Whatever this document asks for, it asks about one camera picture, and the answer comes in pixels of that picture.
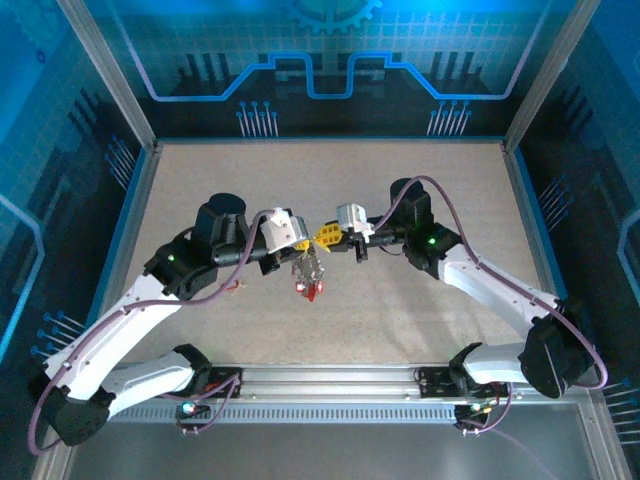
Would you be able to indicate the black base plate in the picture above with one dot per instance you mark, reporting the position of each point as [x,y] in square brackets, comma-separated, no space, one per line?
[222,375]
[432,382]

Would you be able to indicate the left base LED board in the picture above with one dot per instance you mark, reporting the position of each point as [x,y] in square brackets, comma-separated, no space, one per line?
[189,407]

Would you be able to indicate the right base LED board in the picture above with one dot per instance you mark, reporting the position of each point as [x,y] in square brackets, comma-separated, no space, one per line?
[475,409]

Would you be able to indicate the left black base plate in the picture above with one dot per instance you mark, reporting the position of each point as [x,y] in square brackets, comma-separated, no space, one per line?
[222,375]

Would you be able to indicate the base led board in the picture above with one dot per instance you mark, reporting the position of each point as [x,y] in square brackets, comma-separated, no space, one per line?
[475,409]
[189,407]

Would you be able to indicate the keyring with keys and tags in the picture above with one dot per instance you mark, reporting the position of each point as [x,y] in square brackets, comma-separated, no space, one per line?
[307,272]

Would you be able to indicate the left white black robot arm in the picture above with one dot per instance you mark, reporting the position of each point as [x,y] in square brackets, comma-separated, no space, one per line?
[115,330]

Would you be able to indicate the left aluminium frame post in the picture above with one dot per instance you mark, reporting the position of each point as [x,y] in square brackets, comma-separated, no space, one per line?
[107,70]

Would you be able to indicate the right aluminium frame post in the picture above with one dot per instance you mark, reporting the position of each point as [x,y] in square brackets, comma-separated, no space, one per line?
[550,70]

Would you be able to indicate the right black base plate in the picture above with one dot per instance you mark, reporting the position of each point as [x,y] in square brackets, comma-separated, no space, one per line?
[432,382]

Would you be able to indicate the right aluminium side rail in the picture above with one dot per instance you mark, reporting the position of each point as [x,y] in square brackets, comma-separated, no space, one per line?
[531,225]

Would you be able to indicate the grey metal front panel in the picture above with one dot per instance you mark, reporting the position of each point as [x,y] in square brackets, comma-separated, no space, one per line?
[325,455]

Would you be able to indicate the aluminium frame post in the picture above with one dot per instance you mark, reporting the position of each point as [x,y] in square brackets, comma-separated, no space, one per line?
[107,70]
[550,70]

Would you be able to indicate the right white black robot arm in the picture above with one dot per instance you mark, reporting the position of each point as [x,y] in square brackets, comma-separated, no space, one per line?
[490,287]

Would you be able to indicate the left aluminium side rail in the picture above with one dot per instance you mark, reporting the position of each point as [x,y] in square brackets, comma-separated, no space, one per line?
[142,185]

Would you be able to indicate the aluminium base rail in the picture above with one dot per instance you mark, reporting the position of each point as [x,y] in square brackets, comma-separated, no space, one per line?
[330,382]

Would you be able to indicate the aluminium side rail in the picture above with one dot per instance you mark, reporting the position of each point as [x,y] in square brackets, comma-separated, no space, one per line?
[531,225]
[142,185]

